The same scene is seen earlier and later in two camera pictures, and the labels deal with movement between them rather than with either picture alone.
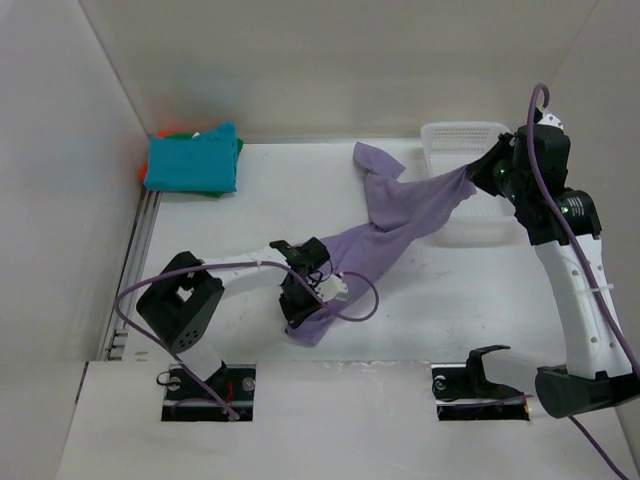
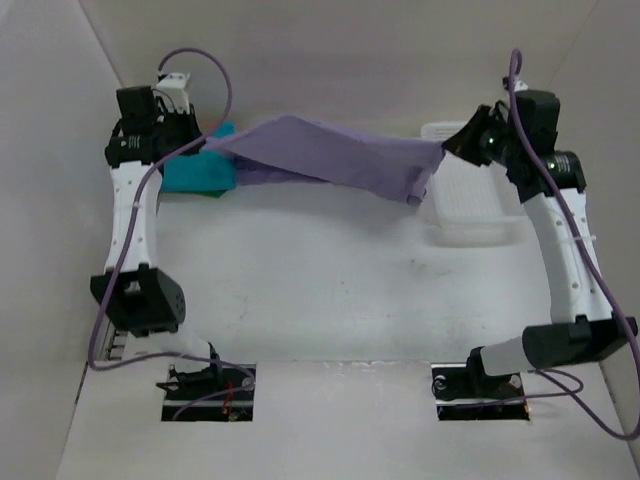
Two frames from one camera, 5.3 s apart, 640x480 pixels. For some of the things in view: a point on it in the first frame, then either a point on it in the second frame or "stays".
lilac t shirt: (406, 203) → (292, 148)
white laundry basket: (483, 219) stays
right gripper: (492, 165) → (473, 138)
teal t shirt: (203, 163) stays
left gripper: (298, 298) → (185, 132)
